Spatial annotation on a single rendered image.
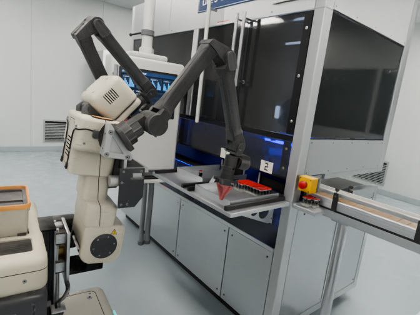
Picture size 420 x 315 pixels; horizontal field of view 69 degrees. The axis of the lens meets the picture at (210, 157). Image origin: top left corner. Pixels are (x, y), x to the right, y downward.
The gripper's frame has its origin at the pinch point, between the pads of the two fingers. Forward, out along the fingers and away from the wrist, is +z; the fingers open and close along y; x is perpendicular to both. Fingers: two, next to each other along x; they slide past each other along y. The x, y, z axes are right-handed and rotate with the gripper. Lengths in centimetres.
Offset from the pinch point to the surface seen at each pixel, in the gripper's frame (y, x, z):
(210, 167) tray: 37, 54, -6
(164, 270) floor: 46, 87, 83
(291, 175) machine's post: 34.7, -9.2, -17.0
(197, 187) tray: 0.5, 18.4, 0.1
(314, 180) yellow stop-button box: 35.9, -21.3, -17.8
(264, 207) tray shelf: 19.0, -10.1, 0.0
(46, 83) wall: 28, 544, -50
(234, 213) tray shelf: 0.1, -10.1, 3.6
